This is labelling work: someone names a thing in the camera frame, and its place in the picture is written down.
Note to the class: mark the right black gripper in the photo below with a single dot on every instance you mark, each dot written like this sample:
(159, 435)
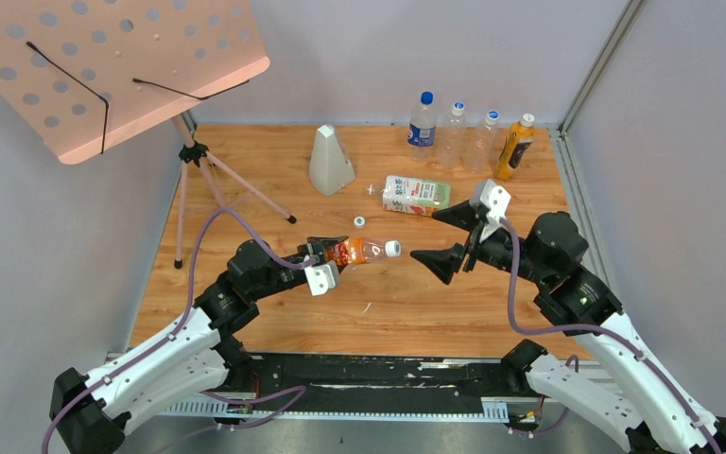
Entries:
(462, 217)

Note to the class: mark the beige metronome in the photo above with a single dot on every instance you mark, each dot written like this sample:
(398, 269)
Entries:
(330, 167)

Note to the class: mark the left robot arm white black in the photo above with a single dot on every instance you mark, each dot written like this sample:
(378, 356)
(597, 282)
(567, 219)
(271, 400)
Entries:
(95, 411)

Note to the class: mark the pink music stand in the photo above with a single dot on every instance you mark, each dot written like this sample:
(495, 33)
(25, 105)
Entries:
(88, 150)

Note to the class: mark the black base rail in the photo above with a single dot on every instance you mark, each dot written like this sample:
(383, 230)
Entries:
(324, 387)

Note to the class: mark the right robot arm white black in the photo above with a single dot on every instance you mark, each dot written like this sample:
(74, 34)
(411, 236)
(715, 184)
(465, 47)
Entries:
(651, 412)

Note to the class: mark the clear empty bottle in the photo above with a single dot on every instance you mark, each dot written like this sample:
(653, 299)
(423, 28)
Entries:
(478, 153)
(452, 135)

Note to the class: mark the clear empty bottle right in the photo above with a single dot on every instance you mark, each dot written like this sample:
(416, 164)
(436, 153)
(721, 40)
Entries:
(478, 153)

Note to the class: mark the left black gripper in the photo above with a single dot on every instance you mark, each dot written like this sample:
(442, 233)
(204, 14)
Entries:
(308, 255)

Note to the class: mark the white bottle cap green print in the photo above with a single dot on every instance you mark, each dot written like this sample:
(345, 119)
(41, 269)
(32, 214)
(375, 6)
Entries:
(392, 248)

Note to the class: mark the orange juice bottle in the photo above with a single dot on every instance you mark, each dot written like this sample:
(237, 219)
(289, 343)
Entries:
(519, 138)

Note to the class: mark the white green label bottle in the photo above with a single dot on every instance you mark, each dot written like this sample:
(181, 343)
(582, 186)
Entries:
(409, 195)

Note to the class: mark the orange label plastic bottle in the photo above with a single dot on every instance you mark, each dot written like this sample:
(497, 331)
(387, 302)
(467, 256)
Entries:
(355, 251)

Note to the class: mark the blue cap water bottle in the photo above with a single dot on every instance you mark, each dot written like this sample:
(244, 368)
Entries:
(422, 127)

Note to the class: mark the clear empty bottle left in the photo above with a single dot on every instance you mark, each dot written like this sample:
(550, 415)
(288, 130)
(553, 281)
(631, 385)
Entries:
(452, 135)

